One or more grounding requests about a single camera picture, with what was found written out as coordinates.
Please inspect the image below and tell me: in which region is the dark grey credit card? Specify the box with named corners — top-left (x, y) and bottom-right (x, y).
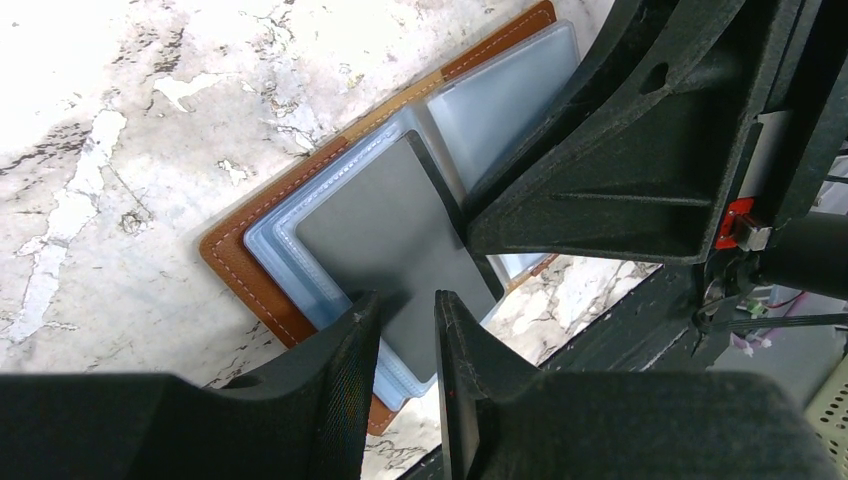
top-left (295, 130), bottom-right (505, 390)

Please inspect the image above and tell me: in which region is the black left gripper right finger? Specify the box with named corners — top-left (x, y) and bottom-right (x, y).
top-left (434, 290), bottom-right (839, 479)

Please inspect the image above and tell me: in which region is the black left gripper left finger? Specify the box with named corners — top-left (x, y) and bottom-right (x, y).
top-left (1, 292), bottom-right (381, 479)

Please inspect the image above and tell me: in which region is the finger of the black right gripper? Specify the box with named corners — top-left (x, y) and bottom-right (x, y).
top-left (466, 1), bottom-right (804, 265)

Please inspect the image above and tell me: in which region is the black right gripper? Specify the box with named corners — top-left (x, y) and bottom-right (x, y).
top-left (741, 1), bottom-right (847, 229)

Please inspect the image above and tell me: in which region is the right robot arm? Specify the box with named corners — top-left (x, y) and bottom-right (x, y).
top-left (466, 1), bottom-right (847, 298)

